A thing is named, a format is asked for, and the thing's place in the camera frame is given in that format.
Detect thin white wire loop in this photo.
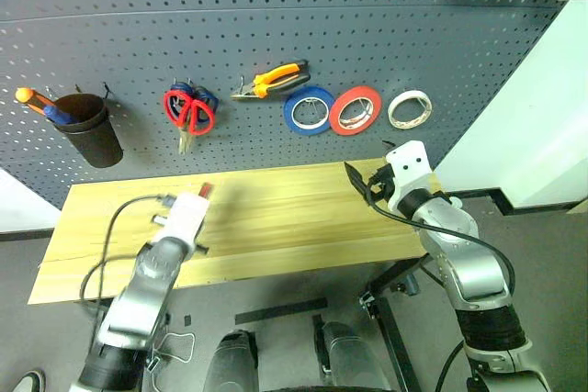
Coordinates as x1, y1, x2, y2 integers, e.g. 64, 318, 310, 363
155, 330, 197, 368

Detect white tape roll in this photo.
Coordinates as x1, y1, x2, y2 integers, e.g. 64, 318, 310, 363
387, 89, 434, 130

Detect black and white sneaker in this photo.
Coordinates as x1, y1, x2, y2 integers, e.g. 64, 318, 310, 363
12, 367, 47, 392

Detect orange and black pliers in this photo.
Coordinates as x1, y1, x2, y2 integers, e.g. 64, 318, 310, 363
230, 59, 311, 102

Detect narrow black floor tape strip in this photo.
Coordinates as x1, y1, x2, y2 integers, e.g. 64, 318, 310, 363
312, 314, 324, 365

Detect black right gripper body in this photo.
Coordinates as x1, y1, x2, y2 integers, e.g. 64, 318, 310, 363
366, 166, 397, 204

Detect black metal table frame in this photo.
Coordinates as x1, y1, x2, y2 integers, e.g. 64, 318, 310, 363
359, 257, 431, 392

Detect blue tape roll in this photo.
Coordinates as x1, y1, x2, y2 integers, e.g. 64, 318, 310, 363
282, 84, 337, 137

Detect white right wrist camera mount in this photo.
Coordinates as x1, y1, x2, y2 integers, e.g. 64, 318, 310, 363
384, 140, 434, 213

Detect blue handled screwdriver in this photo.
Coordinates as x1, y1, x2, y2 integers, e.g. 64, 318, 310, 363
43, 105, 77, 126

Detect brown plastic cup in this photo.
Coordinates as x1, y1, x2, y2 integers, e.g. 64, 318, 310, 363
53, 92, 125, 169

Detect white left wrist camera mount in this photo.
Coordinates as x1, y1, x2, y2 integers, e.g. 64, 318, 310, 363
153, 192, 211, 251

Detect small black box under table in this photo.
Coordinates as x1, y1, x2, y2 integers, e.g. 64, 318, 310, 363
401, 274, 422, 297

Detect red handled scissors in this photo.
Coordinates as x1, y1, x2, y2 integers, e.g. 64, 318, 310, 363
163, 90, 217, 155

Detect dark grey pegboard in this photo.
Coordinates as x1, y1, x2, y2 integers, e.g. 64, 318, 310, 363
0, 0, 571, 235

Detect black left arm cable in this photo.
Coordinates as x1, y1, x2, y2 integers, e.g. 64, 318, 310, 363
80, 194, 178, 301

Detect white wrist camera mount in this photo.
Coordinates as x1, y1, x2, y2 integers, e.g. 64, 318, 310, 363
153, 192, 211, 251
384, 140, 434, 213

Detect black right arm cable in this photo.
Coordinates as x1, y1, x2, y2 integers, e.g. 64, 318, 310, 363
366, 180, 516, 392

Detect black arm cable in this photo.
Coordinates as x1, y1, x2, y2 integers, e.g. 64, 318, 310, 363
80, 194, 178, 301
366, 180, 516, 392

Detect blue handled scissors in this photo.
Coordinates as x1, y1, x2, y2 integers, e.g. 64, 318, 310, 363
167, 81, 220, 155

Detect red tape roll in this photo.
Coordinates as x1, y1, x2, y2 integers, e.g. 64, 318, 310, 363
328, 84, 383, 136

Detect long black floor tape strip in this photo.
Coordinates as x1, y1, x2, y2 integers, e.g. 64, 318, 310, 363
234, 297, 329, 326

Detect orange handled screwdriver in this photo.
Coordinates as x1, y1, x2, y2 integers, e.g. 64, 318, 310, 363
15, 87, 59, 113

